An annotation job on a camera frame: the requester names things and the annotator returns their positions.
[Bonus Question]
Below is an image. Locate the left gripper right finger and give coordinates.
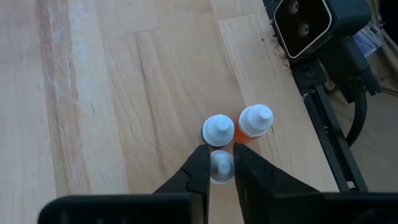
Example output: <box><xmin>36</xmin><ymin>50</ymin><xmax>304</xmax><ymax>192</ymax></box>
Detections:
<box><xmin>233</xmin><ymin>142</ymin><xmax>325</xmax><ymax>224</ymax></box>

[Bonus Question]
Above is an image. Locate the black table-level camera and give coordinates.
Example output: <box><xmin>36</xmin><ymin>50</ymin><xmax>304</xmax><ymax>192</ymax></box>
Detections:
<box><xmin>272</xmin><ymin>0</ymin><xmax>373</xmax><ymax>60</ymax></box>

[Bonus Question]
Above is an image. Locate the small orange food coloring bottle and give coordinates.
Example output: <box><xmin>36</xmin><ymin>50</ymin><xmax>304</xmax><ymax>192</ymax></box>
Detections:
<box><xmin>233</xmin><ymin>104</ymin><xmax>275</xmax><ymax>145</ymax></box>

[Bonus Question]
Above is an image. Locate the small clear food coloring bottle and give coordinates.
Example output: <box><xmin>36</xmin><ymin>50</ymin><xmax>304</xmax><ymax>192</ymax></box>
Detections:
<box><xmin>210</xmin><ymin>149</ymin><xmax>235</xmax><ymax>185</ymax></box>

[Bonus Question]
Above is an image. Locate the small dark blue coloring bottle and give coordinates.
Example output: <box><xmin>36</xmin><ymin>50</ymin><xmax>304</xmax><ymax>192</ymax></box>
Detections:
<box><xmin>200</xmin><ymin>114</ymin><xmax>236</xmax><ymax>149</ymax></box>

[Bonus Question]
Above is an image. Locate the black camera cable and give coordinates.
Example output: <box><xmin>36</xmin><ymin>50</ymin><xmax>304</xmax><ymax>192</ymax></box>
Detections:
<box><xmin>340</xmin><ymin>35</ymin><xmax>384</xmax><ymax>147</ymax></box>

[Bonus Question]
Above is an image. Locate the black aluminium table frame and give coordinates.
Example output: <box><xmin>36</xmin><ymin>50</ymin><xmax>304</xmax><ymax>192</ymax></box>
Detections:
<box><xmin>290</xmin><ymin>57</ymin><xmax>370</xmax><ymax>194</ymax></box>

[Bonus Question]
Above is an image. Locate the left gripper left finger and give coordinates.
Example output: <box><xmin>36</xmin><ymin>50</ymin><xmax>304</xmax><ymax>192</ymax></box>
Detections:
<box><xmin>154</xmin><ymin>144</ymin><xmax>211</xmax><ymax>195</ymax></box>

